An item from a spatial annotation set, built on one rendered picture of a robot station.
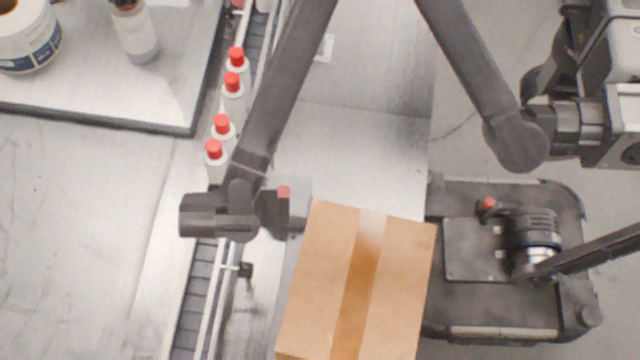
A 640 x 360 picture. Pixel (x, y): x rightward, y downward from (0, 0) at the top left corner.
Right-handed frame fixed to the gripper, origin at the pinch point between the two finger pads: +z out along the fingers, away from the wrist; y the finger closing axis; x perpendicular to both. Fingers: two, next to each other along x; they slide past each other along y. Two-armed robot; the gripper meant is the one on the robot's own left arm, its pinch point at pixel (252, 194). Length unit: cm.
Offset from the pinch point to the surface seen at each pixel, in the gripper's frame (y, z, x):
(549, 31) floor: -110, 176, -27
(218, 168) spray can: 8.5, 18.9, -0.4
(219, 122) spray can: 8.3, 19.5, -9.9
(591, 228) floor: -113, 120, 42
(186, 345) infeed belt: 14.3, 9.1, 34.9
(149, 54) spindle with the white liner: 30, 52, -21
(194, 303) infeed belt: 13.4, 14.8, 28.0
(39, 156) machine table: 54, 41, 3
